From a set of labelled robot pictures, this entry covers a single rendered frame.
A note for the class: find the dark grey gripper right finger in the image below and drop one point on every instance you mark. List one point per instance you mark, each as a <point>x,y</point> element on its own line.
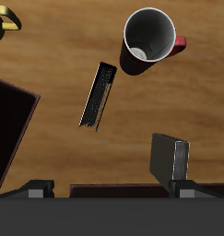
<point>185,188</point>

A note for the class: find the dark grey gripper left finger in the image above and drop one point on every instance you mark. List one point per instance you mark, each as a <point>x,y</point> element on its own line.
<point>39,187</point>

